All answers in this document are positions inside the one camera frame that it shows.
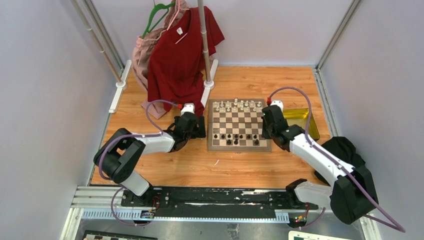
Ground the red t-shirt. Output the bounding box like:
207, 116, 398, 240
147, 7, 205, 116

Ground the gold metal tray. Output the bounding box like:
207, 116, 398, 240
282, 108, 321, 141

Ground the black cloth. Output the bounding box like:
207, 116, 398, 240
321, 136, 366, 168

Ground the white clothes rack frame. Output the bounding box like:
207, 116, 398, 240
70, 0, 219, 114

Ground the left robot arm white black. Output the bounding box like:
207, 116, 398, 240
93, 112, 206, 207

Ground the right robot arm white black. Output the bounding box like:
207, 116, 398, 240
262, 105, 378, 225

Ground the black mounting rail base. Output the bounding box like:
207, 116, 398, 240
120, 186, 318, 219

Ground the wooden chess board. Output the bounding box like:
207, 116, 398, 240
207, 99, 272, 153

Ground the pink garment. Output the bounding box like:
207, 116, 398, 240
131, 0, 190, 120

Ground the green clothes hanger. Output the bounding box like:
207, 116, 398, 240
141, 1, 176, 39

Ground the white chess piece row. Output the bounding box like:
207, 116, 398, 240
209, 98, 266, 113

